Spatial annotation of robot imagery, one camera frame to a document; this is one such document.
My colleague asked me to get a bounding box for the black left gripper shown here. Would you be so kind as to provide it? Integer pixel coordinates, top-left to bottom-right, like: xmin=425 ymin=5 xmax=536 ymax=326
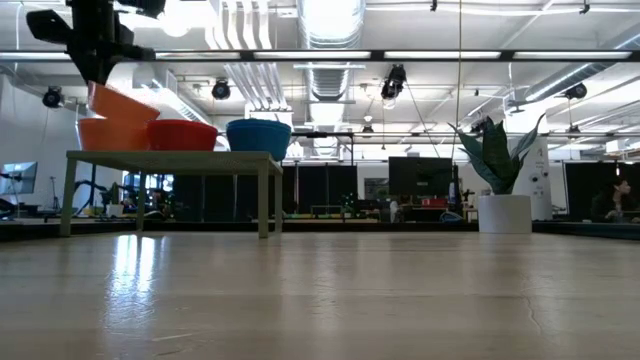
xmin=67 ymin=0 xmax=121 ymax=86

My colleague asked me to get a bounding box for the orange plastic mini bowl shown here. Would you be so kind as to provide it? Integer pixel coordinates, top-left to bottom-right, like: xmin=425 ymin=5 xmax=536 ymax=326
xmin=87 ymin=81 xmax=162 ymax=127
xmin=77 ymin=117 xmax=151 ymax=153

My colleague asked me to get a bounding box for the red plastic mini bowl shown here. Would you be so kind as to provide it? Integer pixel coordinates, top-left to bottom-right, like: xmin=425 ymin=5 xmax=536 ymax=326
xmin=145 ymin=119 xmax=220 ymax=153

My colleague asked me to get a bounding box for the blue plastic mini bowl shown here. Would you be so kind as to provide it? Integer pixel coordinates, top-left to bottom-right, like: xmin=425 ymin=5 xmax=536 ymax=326
xmin=225 ymin=118 xmax=293 ymax=163

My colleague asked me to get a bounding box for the black ceiling spotlight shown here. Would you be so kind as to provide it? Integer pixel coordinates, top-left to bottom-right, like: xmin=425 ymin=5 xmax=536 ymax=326
xmin=42 ymin=85 xmax=65 ymax=110
xmin=211 ymin=78 xmax=232 ymax=101
xmin=563 ymin=82 xmax=589 ymax=101
xmin=380 ymin=63 xmax=408 ymax=100

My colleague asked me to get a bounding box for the green perforated metal rack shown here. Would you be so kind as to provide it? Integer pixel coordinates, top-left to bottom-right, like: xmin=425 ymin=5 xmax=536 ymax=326
xmin=59 ymin=149 xmax=285 ymax=240

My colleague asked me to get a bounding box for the computer monitor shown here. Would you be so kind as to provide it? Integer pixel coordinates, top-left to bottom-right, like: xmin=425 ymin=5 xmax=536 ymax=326
xmin=0 ymin=160 xmax=39 ymax=196

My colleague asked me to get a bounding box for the black display screen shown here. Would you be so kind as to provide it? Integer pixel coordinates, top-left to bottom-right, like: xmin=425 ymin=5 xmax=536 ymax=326
xmin=388 ymin=156 xmax=454 ymax=197

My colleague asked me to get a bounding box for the green plant in white pot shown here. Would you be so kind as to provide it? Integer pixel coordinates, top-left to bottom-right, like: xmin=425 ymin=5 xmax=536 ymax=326
xmin=447 ymin=112 xmax=547 ymax=235

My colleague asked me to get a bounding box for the white cylindrical machine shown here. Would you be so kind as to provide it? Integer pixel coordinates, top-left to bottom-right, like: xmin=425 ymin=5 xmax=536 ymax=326
xmin=510 ymin=135 xmax=554 ymax=221

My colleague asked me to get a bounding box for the person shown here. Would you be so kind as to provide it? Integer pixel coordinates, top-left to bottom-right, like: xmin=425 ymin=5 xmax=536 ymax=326
xmin=591 ymin=177 xmax=636 ymax=224

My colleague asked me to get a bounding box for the black overhead rail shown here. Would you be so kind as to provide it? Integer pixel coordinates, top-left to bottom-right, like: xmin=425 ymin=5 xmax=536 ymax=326
xmin=0 ymin=48 xmax=640 ymax=64

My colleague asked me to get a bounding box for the silver ventilation duct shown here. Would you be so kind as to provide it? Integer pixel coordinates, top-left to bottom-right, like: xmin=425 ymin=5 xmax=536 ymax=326
xmin=296 ymin=0 xmax=367 ymax=104

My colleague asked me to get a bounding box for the black aluminium table frame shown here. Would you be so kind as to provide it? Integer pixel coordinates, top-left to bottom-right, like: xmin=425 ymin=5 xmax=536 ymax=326
xmin=0 ymin=218 xmax=640 ymax=242

